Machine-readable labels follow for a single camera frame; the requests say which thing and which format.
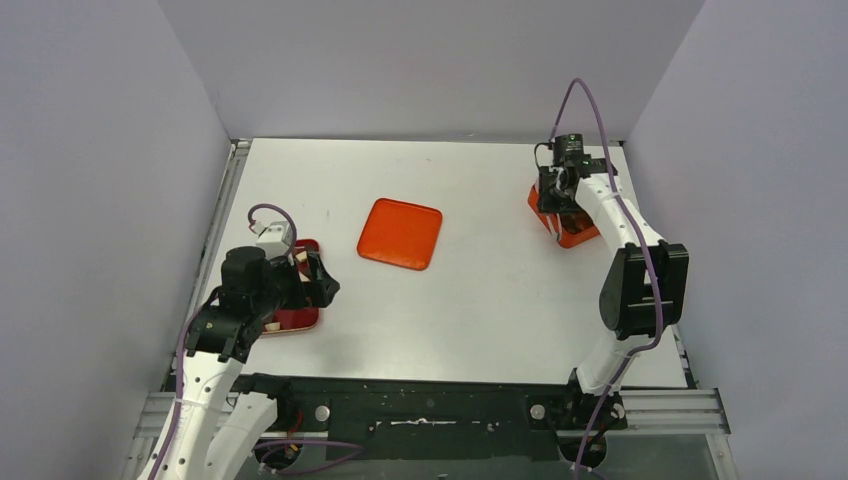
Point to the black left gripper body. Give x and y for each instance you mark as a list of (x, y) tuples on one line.
[(284, 288)]

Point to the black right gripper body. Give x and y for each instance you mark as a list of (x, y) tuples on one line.
[(553, 198)]

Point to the pink silicone tongs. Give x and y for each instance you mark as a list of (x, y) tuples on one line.
[(554, 226)]

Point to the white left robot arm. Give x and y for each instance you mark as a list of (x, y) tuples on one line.
[(214, 422)]

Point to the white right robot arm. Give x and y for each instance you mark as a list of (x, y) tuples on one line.
[(578, 197)]

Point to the orange compartment chocolate box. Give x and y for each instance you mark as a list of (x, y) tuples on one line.
[(577, 228)]

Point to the red chocolate tray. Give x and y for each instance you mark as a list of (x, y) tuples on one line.
[(291, 321)]

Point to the orange box lid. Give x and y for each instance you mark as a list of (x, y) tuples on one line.
[(400, 234)]

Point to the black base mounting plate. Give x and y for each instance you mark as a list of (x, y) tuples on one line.
[(411, 420)]

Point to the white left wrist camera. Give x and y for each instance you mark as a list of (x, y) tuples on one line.
[(276, 239)]

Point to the aluminium table edge rail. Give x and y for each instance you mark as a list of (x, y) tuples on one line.
[(238, 153)]

